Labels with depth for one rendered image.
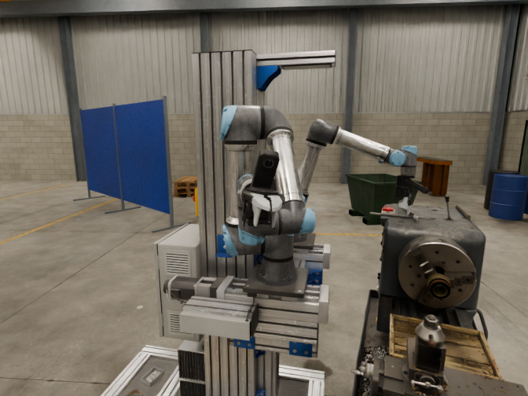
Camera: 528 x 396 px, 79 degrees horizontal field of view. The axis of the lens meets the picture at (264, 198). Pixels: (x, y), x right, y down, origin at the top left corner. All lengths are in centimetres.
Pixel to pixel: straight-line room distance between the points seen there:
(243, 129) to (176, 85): 1121
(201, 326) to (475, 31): 1281
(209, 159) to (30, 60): 1374
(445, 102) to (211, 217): 1169
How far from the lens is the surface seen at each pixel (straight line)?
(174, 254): 149
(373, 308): 243
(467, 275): 165
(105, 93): 1326
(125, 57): 1309
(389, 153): 167
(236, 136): 109
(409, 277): 168
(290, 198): 93
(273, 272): 121
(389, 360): 128
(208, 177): 139
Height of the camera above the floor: 171
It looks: 11 degrees down
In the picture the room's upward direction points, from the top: straight up
